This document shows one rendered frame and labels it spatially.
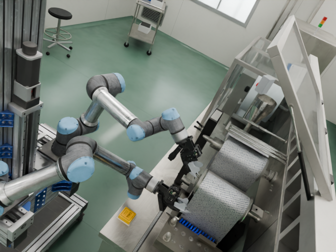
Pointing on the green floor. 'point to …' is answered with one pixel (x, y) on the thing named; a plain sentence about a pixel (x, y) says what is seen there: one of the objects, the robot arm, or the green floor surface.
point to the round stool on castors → (61, 14)
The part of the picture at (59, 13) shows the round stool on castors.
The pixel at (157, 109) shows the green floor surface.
